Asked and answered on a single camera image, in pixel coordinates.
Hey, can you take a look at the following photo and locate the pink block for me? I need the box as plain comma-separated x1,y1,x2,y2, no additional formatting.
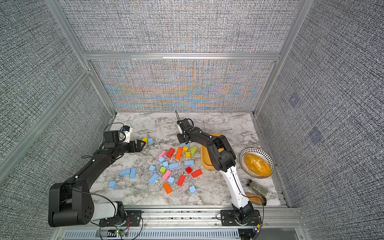
162,170,172,181
158,151,167,158

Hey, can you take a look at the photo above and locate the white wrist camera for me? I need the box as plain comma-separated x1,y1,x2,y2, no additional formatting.
177,120,184,135
121,125,133,143

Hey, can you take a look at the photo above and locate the brown wooden item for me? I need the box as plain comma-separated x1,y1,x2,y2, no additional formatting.
246,193,267,207

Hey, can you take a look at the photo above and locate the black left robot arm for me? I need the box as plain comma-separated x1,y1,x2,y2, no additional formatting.
48,127,146,227

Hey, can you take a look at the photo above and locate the small red cube block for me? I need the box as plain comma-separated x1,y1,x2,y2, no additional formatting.
186,167,193,174

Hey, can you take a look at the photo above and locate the aluminium front rail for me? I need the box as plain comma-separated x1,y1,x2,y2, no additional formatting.
87,206,308,229

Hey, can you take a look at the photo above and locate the lime green cube block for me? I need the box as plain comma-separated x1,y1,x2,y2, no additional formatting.
160,167,167,174

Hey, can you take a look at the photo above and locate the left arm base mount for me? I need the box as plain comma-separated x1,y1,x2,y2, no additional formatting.
98,210,142,227

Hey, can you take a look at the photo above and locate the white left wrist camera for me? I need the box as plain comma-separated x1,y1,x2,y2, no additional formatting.
121,125,133,143

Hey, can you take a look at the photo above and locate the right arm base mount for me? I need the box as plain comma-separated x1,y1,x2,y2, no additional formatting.
220,210,262,227

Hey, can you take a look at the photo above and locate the patterned plate with yellow food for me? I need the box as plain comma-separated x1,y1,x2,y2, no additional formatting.
239,148,274,179

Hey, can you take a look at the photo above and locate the red long block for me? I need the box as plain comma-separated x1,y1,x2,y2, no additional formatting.
177,175,186,187

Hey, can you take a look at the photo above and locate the yellow plastic tray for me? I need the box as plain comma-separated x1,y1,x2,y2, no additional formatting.
201,134,224,170

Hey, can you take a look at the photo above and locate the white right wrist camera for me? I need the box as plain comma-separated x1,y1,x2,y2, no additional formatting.
177,120,184,135

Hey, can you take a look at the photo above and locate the light blue long block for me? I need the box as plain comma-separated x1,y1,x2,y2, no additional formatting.
120,169,131,177
148,173,159,184
168,163,179,170

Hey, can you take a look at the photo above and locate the glass bottle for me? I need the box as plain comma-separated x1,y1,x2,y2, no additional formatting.
247,180,269,198

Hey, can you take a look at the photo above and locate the orange long block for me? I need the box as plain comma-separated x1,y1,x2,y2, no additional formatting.
175,147,183,161

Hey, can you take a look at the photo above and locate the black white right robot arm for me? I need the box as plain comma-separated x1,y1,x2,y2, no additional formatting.
177,119,254,225

